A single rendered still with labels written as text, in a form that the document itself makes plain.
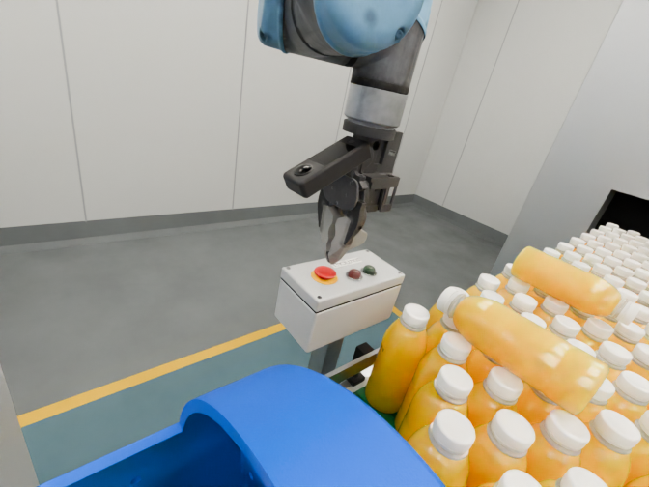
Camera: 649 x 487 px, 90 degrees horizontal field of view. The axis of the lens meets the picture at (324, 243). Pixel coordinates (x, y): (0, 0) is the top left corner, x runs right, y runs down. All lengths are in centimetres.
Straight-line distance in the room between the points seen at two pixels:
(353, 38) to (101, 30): 253
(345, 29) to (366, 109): 18
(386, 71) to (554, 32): 439
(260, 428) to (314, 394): 3
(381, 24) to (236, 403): 25
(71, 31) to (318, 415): 265
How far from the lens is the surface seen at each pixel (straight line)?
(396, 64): 43
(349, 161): 43
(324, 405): 19
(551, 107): 459
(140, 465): 32
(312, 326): 50
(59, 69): 272
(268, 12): 39
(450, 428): 39
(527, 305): 70
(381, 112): 43
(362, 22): 26
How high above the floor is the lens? 137
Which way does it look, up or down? 25 degrees down
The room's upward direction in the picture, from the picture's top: 12 degrees clockwise
